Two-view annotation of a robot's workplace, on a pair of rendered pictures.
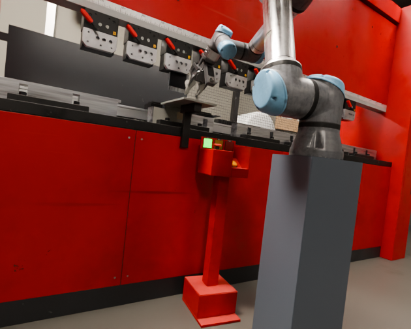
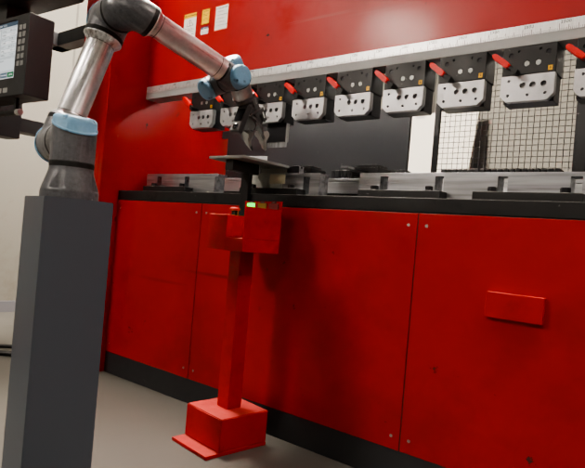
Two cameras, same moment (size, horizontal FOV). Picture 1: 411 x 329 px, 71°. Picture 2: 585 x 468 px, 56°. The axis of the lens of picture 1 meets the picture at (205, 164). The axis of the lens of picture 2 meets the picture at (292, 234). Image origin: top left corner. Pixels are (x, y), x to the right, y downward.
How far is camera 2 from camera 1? 2.16 m
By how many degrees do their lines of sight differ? 71
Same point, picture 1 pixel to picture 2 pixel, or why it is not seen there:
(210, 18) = (307, 32)
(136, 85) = (333, 147)
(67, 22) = not seen: hidden behind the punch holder
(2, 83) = (150, 179)
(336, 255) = (29, 296)
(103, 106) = (204, 183)
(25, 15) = not seen: hidden behind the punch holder
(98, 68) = (293, 139)
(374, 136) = not seen: outside the picture
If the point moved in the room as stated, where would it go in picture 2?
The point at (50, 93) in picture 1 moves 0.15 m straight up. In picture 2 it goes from (172, 179) to (175, 148)
